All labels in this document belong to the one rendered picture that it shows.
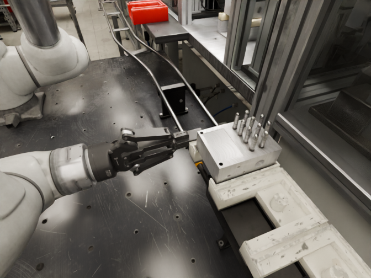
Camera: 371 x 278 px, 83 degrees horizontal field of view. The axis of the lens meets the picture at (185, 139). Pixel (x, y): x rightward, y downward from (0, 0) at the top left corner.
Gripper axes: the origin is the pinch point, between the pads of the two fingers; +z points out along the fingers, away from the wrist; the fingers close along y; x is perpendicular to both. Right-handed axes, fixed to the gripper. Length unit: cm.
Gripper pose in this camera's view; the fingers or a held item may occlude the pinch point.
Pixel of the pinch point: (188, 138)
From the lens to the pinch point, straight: 46.0
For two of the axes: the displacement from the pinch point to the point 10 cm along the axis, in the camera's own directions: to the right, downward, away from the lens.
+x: -3.5, -6.7, 6.5
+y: 0.0, -7.0, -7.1
